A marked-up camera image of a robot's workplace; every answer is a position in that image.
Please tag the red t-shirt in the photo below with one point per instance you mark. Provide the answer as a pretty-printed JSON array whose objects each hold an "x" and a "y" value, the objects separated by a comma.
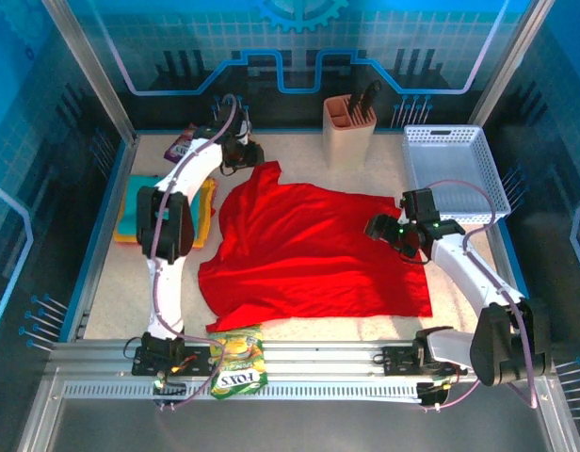
[{"x": 318, "y": 245}]

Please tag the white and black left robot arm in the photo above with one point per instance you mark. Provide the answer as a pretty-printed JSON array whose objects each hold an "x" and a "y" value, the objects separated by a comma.
[{"x": 165, "y": 230}]

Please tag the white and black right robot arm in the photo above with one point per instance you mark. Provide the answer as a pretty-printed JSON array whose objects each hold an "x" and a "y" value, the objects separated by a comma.
[{"x": 469, "y": 268}]

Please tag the purple Fox's candy bag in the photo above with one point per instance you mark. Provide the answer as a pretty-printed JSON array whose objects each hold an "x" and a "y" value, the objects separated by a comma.
[{"x": 177, "y": 148}]

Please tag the beige knife block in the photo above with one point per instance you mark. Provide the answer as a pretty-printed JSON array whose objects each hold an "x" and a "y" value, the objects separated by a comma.
[{"x": 346, "y": 146}]

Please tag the white perforated plastic basket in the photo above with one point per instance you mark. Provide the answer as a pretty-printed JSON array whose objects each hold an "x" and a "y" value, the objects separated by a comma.
[{"x": 455, "y": 165}]

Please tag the folded teal t-shirt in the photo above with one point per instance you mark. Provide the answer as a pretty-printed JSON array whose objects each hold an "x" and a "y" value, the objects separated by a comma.
[{"x": 132, "y": 207}]

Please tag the green Fox's candy bag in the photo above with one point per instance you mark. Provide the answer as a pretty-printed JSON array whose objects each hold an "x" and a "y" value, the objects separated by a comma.
[{"x": 238, "y": 358}]

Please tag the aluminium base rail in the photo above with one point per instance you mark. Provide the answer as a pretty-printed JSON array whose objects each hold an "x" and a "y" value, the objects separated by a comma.
[{"x": 318, "y": 358}]

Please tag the aluminium frame post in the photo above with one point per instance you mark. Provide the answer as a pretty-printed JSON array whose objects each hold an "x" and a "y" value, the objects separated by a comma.
[
  {"x": 90, "y": 66},
  {"x": 506, "y": 61}
]

